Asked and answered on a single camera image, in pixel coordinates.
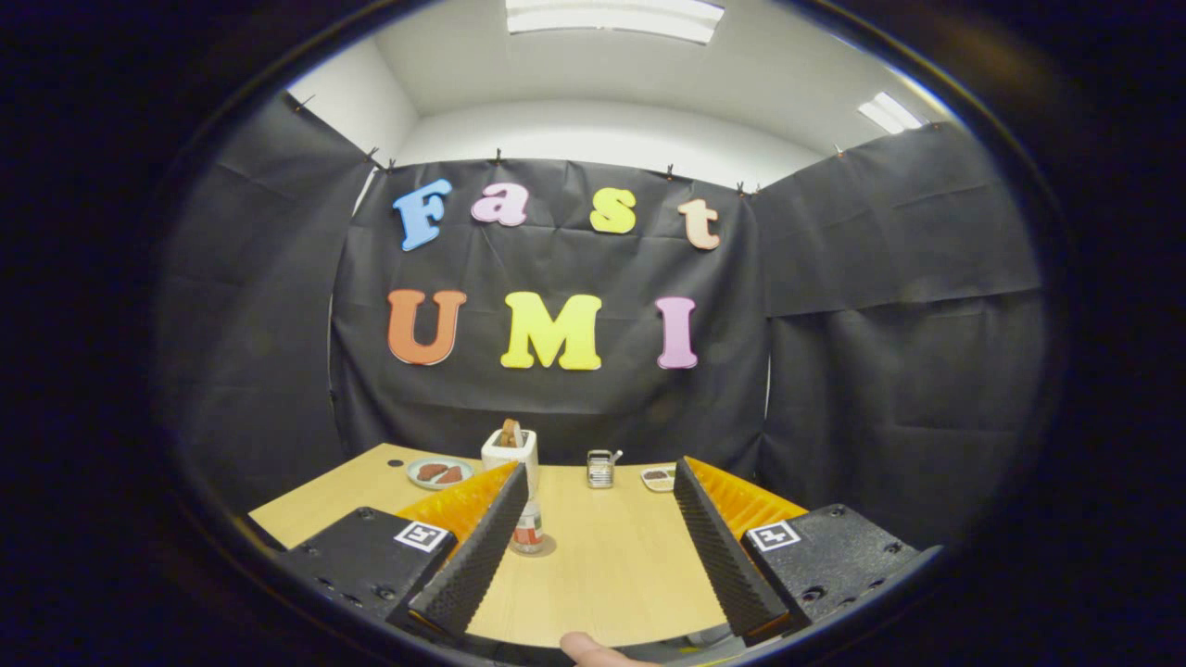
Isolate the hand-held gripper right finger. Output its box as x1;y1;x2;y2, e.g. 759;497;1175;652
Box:
674;456;941;645

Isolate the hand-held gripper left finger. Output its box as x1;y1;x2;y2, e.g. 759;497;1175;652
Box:
273;460;530;645

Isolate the clear juice bottle red label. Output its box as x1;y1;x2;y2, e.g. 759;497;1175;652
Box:
512;500;546;555

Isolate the pale green plate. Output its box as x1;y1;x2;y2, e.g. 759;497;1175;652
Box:
407;457;475;491

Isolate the white toaster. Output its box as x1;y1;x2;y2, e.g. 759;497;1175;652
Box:
480;428;539;501

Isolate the wooden table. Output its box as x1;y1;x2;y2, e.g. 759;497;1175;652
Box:
248;443;733;649

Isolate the small ceiling light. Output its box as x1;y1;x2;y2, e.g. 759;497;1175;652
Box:
857;91;927;136

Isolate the long ceiling light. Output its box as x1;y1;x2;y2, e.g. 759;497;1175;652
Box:
505;0;725;45

